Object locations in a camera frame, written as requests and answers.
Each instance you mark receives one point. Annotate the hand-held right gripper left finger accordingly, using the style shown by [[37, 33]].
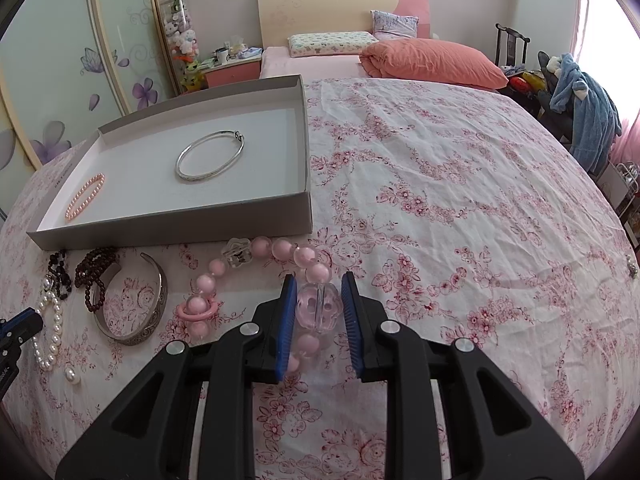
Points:
[[286, 330]]

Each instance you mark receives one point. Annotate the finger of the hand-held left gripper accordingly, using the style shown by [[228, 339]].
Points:
[[25, 321]]

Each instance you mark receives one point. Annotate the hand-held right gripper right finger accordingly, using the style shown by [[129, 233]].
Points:
[[352, 330]]

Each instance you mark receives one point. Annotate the white pearl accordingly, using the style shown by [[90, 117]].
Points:
[[73, 376]]

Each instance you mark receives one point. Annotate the grey cardboard tray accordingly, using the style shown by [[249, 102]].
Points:
[[150, 200]]

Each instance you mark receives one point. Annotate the thin silver bangle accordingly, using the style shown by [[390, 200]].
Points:
[[240, 137]]

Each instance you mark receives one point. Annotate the pink and cream nightstand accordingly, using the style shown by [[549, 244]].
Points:
[[230, 76]]

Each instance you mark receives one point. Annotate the flower print sliding wardrobe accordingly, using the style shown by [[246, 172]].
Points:
[[50, 60]]

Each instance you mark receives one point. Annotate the plain pink bed sheet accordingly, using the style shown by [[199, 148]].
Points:
[[310, 65]]

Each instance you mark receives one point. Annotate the folded salmon quilt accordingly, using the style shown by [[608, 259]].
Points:
[[435, 62]]

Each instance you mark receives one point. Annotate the blue tissue pack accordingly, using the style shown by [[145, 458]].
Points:
[[249, 52]]

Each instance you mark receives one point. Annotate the cream patterned pillow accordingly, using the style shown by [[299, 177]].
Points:
[[330, 44]]

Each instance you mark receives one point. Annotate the black office chair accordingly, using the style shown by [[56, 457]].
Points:
[[547, 105]]

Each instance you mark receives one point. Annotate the colourful toys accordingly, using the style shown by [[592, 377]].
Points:
[[525, 80]]

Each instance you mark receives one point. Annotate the lavender printed pillow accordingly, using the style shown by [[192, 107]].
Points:
[[395, 24]]

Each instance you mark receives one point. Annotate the clear plush toy display tube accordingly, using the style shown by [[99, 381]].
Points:
[[180, 35]]

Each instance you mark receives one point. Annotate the cream and pink headboard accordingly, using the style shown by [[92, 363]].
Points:
[[320, 10]]

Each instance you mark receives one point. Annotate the blue plush robe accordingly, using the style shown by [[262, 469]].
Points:
[[595, 110]]

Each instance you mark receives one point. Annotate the dark wooden chair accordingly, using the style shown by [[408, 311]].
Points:
[[510, 40]]

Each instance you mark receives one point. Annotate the pink curtain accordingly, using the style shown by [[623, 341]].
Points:
[[627, 145]]

